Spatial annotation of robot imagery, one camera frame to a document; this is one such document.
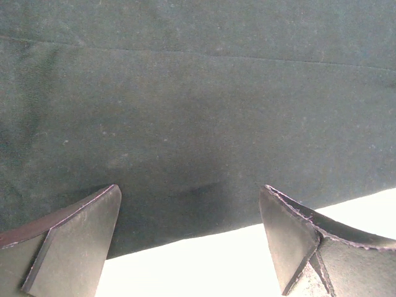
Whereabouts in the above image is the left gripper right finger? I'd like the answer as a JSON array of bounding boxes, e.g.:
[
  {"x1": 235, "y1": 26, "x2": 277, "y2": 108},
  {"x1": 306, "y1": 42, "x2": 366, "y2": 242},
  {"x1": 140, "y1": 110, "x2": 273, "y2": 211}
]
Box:
[{"x1": 259, "y1": 185, "x2": 395, "y2": 296}]

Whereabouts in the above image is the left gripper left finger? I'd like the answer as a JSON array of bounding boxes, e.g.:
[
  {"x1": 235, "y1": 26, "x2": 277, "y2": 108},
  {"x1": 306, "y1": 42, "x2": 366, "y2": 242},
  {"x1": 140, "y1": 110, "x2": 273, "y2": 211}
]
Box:
[{"x1": 1, "y1": 184, "x2": 121, "y2": 297}]

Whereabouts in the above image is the black t shirt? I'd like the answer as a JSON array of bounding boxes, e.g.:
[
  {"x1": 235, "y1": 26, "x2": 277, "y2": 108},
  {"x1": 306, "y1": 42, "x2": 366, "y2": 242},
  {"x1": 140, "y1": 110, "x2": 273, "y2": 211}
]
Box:
[{"x1": 1, "y1": 1, "x2": 395, "y2": 257}]

